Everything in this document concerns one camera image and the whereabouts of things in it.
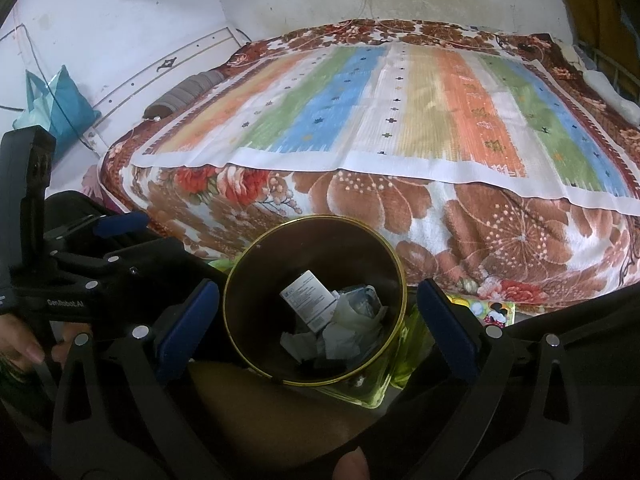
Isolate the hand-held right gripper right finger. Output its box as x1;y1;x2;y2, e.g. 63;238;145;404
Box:
400;278;585;480

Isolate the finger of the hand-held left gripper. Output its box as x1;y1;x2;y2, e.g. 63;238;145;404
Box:
44;211;152;251
50;237;227;306

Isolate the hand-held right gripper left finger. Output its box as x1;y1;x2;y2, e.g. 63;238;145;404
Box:
50;279;236;480

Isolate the dark bin with gold rim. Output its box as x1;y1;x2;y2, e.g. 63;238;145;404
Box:
222;215;407;387

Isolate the light blue plastic bag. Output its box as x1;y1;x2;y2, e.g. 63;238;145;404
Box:
342;284;384;319

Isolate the white plastic bag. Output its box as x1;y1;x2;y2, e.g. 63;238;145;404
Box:
280;305;389;362

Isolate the small white paper carton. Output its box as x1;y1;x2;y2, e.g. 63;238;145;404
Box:
280;270;337;334

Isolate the person's left hand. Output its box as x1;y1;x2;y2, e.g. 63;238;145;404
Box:
0;312;94;377

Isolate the colourful cartoon printed mat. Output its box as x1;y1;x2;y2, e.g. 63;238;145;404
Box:
442;292;519;329

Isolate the teal bag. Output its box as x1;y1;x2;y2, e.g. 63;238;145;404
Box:
12;65;101;162

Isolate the grey rolled pillow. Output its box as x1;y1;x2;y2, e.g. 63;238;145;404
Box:
144;70;226;120

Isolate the white headboard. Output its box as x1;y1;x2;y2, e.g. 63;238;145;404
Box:
85;25;252;152

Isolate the brown floral blanket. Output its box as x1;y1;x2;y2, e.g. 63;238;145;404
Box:
82;17;640;307

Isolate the striped colourful bed sheet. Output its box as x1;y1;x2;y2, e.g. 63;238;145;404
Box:
130;42;640;211

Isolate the white pillow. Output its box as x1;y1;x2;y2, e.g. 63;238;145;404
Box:
582;66;640;124

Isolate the mustard hanging garment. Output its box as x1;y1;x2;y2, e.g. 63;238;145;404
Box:
555;0;627;47

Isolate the metal bed rail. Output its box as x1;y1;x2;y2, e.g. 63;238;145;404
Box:
572;35;640;92

